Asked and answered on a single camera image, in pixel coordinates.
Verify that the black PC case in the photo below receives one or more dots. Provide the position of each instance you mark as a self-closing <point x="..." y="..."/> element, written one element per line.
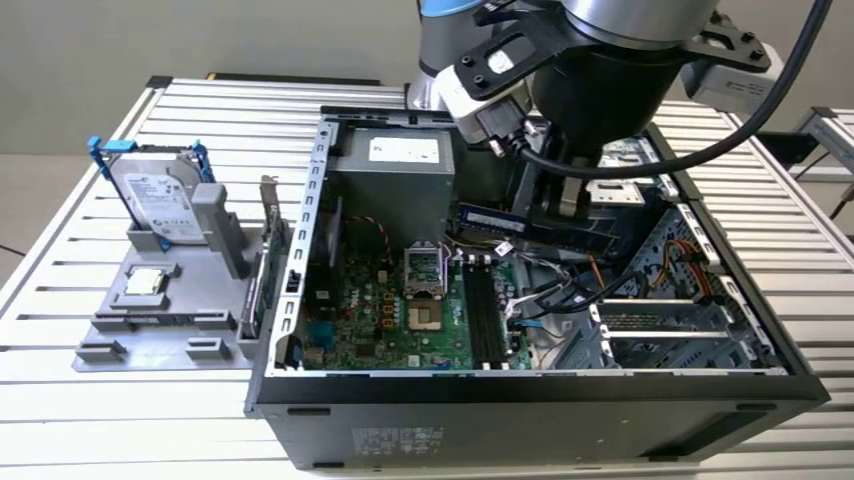
<point x="468" y="430"/>

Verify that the grey parts rack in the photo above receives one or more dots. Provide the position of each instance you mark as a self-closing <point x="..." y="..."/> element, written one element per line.
<point x="194" y="280"/>

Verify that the socket locking lever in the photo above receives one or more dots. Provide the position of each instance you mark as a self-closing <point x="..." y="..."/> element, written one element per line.
<point x="442" y="272"/>

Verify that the silver CPU chip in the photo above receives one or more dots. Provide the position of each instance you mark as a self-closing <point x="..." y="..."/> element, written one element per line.
<point x="146" y="282"/>

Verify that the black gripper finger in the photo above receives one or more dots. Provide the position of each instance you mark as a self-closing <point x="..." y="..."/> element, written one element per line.
<point x="548" y="200"/>

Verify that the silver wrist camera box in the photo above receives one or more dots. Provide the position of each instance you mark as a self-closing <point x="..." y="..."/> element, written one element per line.
<point x="735" y="85"/>
<point x="461" y="100"/>

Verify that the graphics card with metal bracket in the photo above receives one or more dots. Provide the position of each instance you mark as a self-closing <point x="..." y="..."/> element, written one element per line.
<point x="257" y="300"/>

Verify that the CPU socket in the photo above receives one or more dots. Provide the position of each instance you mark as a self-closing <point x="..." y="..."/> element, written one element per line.
<point x="426" y="316"/>

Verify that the black case fan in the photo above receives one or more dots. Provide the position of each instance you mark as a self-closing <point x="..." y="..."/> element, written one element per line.
<point x="328" y="235"/>

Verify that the RAM stick with blue label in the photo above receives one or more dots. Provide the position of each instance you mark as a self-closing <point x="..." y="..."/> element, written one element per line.
<point x="490" y="217"/>

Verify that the RAM stick with white label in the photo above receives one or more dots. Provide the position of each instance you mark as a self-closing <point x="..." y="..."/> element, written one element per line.
<point x="161" y="317"/>

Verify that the green motherboard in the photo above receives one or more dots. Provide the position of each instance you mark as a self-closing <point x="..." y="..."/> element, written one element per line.
<point x="374" y="310"/>

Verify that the hard disk in blue carrier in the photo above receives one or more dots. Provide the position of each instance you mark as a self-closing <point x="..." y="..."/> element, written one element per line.
<point x="157" y="200"/>

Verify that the grey metal drive cage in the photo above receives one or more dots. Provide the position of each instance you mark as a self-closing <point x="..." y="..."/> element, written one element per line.
<point x="617" y="194"/>

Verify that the aluminium slat side table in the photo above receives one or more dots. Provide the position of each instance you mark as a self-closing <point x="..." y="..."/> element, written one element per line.
<point x="828" y="125"/>

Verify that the grey metal disk bay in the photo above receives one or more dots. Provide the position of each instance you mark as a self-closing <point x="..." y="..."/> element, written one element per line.
<point x="657" y="334"/>

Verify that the grey power supply unit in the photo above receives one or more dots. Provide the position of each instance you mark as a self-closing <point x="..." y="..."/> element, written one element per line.
<point x="394" y="200"/>

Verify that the RAM slot with white clips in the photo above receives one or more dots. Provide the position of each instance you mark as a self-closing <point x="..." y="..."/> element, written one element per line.
<point x="498" y="310"/>
<point x="482" y="310"/>

